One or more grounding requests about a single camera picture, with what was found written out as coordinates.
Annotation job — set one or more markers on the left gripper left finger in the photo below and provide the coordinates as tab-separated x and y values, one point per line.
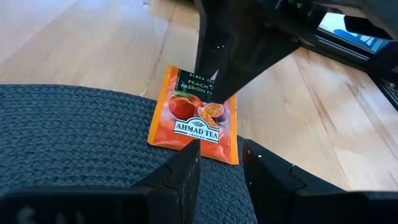
180	180

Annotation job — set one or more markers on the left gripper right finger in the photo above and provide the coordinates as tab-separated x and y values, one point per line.
267	180

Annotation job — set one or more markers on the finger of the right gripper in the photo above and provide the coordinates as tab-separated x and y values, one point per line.
211	53
245	68

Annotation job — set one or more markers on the orange peach tea packet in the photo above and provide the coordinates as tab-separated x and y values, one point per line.
192	124

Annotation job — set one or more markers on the round dark woven placemat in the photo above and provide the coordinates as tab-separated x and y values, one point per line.
77	140

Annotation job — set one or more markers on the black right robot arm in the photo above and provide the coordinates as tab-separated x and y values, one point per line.
382	12

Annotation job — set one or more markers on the white printed sign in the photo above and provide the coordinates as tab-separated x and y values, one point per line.
335	26

